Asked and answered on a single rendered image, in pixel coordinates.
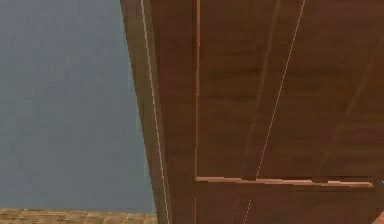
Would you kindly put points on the brown wooden room door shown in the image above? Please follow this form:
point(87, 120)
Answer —
point(266, 100)

